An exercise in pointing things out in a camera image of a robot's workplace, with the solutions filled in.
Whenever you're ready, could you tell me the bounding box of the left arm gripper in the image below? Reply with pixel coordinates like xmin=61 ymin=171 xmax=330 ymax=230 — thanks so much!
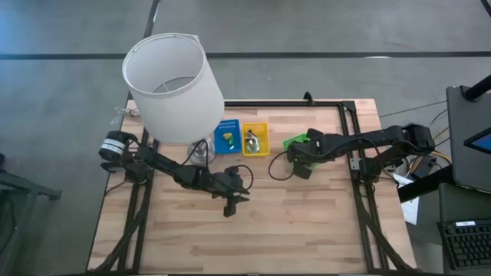
xmin=209 ymin=165 xmax=250 ymax=219

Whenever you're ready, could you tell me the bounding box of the white paper sheet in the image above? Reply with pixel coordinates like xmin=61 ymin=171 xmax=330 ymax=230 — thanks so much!
xmin=393 ymin=172 xmax=420 ymax=226

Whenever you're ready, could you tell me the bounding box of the tablet with blue screen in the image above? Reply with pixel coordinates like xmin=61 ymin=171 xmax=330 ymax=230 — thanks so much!
xmin=463 ymin=128 xmax=491 ymax=155

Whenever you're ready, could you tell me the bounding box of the yellow cable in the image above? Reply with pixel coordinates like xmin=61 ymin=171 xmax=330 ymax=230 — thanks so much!
xmin=412 ymin=128 xmax=453 ymax=169

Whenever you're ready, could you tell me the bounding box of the black aluminium table frame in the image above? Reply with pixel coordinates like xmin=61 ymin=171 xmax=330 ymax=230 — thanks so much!
xmin=87 ymin=100 xmax=414 ymax=275

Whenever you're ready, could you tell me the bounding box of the white bundled cord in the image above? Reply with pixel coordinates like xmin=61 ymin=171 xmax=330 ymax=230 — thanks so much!
xmin=110 ymin=107 xmax=141 ymax=126

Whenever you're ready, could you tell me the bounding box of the thin grey cable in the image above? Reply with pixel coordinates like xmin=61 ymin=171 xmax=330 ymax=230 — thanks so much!
xmin=379 ymin=100 xmax=448 ymax=119

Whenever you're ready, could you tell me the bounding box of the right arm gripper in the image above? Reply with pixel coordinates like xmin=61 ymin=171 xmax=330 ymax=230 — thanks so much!
xmin=287 ymin=127 xmax=331 ymax=180

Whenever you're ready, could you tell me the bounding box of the black metal stand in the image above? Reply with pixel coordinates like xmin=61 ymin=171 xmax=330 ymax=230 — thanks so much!
xmin=0 ymin=153 xmax=62 ymax=269

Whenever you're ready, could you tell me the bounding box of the yellow plastic basket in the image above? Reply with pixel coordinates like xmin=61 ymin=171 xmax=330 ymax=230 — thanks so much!
xmin=242 ymin=122 xmax=271 ymax=157

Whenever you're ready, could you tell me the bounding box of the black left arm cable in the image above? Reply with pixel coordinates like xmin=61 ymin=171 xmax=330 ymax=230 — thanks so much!
xmin=180 ymin=139 xmax=255 ymax=192

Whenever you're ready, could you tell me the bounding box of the black support beam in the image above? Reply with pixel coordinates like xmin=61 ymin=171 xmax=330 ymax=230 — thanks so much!
xmin=397 ymin=168 xmax=456 ymax=204

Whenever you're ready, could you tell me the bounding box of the black keyboard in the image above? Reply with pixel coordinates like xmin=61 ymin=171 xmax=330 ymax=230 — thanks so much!
xmin=437 ymin=220 xmax=491 ymax=271

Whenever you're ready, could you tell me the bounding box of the black pole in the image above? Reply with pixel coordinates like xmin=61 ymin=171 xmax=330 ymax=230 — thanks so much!
xmin=460 ymin=74 xmax=491 ymax=103

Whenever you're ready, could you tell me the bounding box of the green plastic basket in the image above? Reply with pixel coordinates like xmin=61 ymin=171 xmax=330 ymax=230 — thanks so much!
xmin=282 ymin=132 xmax=321 ymax=172

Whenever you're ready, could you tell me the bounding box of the blue plastic basket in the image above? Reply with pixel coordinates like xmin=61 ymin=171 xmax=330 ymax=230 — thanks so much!
xmin=213 ymin=119 xmax=242 ymax=155

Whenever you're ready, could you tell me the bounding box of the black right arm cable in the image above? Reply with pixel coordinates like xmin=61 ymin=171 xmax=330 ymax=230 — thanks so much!
xmin=267 ymin=150 xmax=298 ymax=182

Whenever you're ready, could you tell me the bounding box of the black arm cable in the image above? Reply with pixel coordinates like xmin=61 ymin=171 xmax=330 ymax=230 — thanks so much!
xmin=267 ymin=150 xmax=298 ymax=182
xmin=180 ymin=139 xmax=255 ymax=192

